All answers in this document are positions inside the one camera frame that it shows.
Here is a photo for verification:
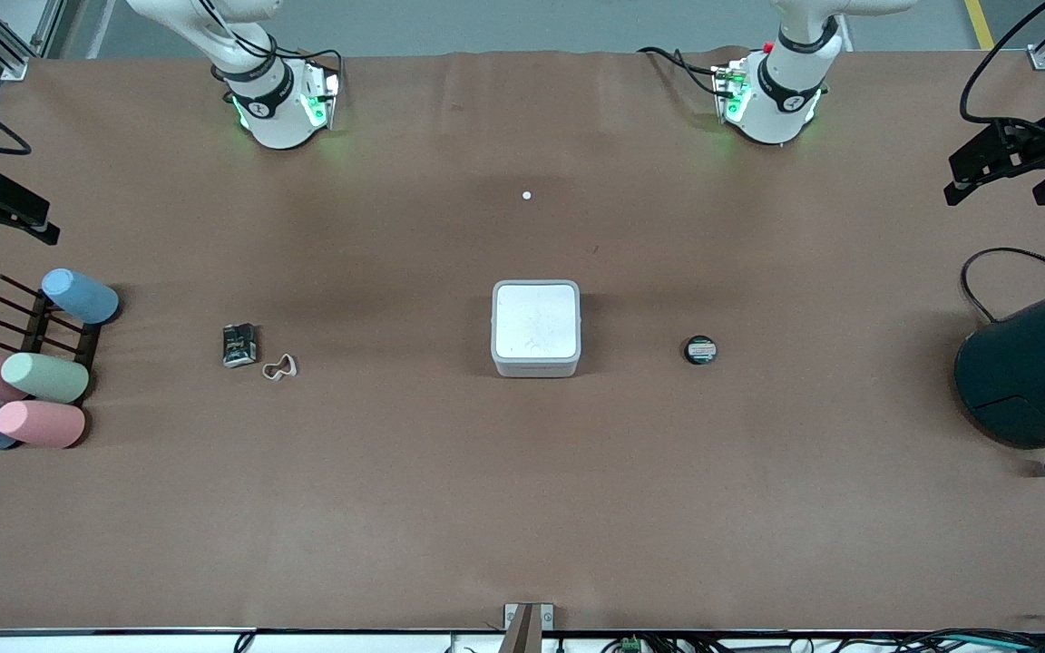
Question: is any brown table cover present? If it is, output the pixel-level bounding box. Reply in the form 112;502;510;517
0;50;1045;634

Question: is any teal cable under table edge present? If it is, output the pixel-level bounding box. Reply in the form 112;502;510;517
926;633;1045;653

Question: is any light green plastic cup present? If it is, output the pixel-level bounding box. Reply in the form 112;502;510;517
0;352;91;404

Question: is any black arm base cable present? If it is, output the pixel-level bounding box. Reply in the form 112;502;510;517
199;0;345;79
636;45;725;97

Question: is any black looped container cable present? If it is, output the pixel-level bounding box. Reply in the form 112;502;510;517
960;247;1045;324

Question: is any white square lidded bin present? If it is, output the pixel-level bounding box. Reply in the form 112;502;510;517
490;279;582;379

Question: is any black pronged cup rack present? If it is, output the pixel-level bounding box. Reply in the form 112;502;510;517
0;274;104;400

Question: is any silver bracket with post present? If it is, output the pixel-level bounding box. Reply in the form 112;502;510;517
503;602;555;653

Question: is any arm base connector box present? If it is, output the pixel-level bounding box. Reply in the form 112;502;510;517
711;59;752;124
300;68;343;130

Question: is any dark teal cylindrical container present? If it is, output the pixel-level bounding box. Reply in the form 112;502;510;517
953;275;1045;452

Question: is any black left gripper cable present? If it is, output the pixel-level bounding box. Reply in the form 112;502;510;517
959;0;1045;139

